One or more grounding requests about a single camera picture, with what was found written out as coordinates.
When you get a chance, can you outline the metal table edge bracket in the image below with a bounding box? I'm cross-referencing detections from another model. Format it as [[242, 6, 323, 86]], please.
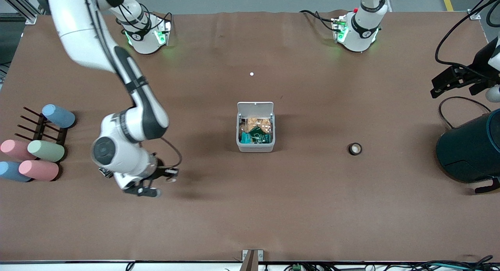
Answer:
[[241, 249, 264, 271]]

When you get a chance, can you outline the green printed packet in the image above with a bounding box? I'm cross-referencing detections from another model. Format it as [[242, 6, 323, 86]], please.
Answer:
[[251, 127, 273, 144]]

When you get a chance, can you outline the black arm base cable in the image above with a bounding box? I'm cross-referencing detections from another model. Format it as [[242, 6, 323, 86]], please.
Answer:
[[300, 9, 337, 32]]

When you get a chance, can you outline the golden snack wrapper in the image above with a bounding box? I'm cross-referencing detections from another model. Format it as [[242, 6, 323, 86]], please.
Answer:
[[239, 115, 272, 133]]

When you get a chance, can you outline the dark red curved handle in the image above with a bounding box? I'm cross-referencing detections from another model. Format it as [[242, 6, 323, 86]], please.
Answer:
[[475, 177, 500, 194]]

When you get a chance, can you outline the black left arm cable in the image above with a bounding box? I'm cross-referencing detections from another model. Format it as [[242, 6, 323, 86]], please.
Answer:
[[434, 0, 500, 68]]

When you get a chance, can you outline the white lidded trash bin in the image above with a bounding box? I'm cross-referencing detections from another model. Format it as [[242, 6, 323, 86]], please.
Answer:
[[236, 102, 276, 153]]

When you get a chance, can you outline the pink cylindrical cup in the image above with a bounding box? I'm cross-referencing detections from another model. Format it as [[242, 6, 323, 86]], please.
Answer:
[[0, 139, 38, 161], [18, 160, 59, 182]]

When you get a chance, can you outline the aluminium frame profile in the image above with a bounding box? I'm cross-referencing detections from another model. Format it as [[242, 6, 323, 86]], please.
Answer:
[[0, 0, 40, 25]]

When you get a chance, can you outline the blue cylindrical cup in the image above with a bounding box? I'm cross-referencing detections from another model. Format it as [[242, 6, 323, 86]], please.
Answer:
[[0, 161, 32, 182], [42, 104, 76, 129]]

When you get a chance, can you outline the dark wooden peg rack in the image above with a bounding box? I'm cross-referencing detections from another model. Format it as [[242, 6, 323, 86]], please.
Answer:
[[15, 106, 68, 146]]

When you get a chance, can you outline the pale green cylindrical cup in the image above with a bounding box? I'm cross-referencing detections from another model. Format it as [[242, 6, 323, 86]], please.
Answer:
[[27, 140, 66, 162]]

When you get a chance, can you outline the large dark rounded container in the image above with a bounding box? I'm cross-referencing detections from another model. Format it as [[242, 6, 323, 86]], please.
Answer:
[[436, 109, 500, 184]]

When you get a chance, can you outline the black table edge cable bundle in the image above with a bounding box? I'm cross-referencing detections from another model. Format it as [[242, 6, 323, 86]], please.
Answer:
[[391, 255, 500, 271]]

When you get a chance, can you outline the black looped cable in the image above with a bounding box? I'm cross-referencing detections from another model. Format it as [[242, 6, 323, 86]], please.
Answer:
[[438, 96, 492, 129]]

